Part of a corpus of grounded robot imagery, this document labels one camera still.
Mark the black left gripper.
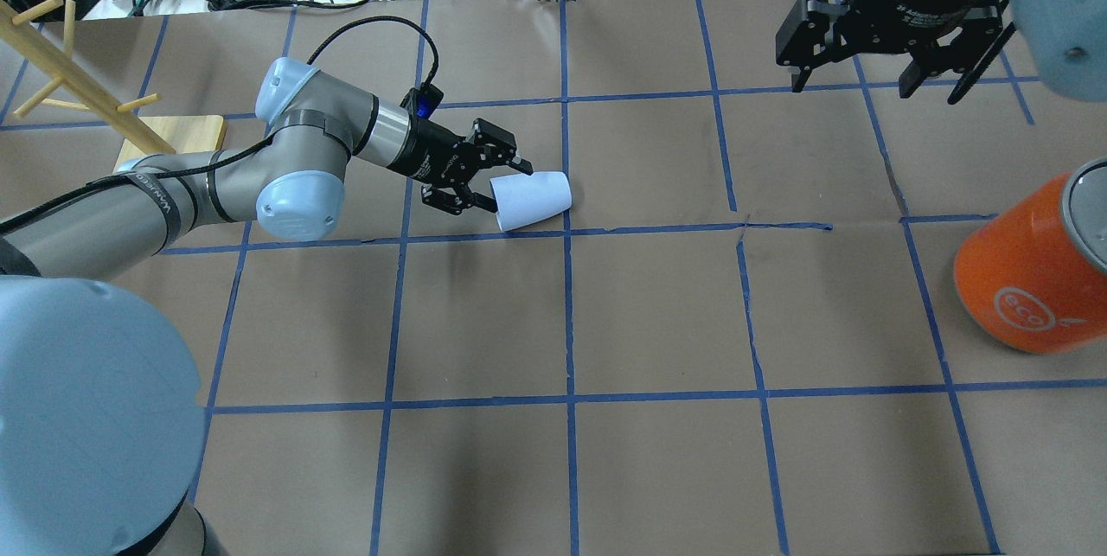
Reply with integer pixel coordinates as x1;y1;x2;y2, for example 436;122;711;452
385;119;534;214

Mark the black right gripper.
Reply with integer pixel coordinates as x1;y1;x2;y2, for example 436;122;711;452
775;0;1001;99

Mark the light blue plastic cup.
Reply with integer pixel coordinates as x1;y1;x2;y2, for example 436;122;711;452
490;171;573;233

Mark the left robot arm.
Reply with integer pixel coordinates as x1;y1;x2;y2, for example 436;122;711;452
3;56;531;555

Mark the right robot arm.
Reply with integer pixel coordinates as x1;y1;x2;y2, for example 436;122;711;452
775;0;1106;105

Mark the orange can with grey lid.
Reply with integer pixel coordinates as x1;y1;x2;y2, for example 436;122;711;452
953;158;1106;356

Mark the wooden mug tree stand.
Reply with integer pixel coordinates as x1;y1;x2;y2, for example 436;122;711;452
1;0;227;169

